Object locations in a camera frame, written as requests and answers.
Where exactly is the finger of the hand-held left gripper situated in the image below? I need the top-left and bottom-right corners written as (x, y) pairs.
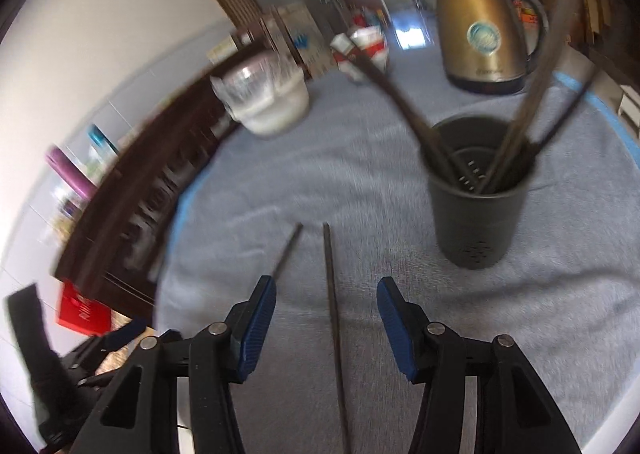
top-left (75, 326), bottom-right (183, 376)

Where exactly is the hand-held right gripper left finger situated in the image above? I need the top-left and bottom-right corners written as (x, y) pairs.
top-left (72, 275), bottom-right (278, 454)

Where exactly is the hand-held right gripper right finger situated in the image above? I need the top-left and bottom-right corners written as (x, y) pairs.
top-left (376, 276), bottom-right (583, 454)

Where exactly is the dark chopstick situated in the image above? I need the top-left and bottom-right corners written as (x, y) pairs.
top-left (530, 66), bottom-right (601, 147)
top-left (322, 223), bottom-right (352, 454)
top-left (345, 46), bottom-right (461, 182)
top-left (482, 0), bottom-right (576, 195)
top-left (270, 223), bottom-right (304, 281)

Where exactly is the dark grey utensil holder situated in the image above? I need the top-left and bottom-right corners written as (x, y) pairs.
top-left (422, 116), bottom-right (538, 271)

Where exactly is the red packet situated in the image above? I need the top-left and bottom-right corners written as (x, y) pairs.
top-left (56, 281), bottom-right (113, 337)

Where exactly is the blue table cover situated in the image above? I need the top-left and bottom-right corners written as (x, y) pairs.
top-left (150, 71), bottom-right (640, 285)

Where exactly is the dark carved wooden bench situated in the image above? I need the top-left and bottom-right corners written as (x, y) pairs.
top-left (52, 46), bottom-right (251, 319)

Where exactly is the grey tablecloth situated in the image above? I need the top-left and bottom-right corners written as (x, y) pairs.
top-left (150, 48), bottom-right (640, 454)

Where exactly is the purple container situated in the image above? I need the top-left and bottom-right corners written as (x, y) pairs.
top-left (45, 146), bottom-right (98, 199)

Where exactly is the white pot with wrapped lid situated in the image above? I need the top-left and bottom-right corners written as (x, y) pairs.
top-left (210, 52), bottom-right (311, 137)

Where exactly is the cardboard box with blue print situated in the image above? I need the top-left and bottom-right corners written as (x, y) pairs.
top-left (272, 4), bottom-right (341, 79)

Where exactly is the gold electric kettle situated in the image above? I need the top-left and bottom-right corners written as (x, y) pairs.
top-left (435, 0), bottom-right (551, 95)

